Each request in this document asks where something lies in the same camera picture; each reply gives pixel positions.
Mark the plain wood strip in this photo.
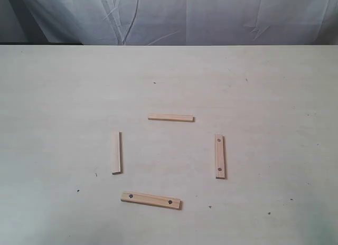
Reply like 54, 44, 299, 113
111, 131, 123, 175
148, 114, 194, 123

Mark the wood strip with magnets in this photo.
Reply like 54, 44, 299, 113
215, 134, 227, 180
120, 192, 181, 210

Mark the white backdrop cloth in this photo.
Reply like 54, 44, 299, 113
0, 0, 338, 46

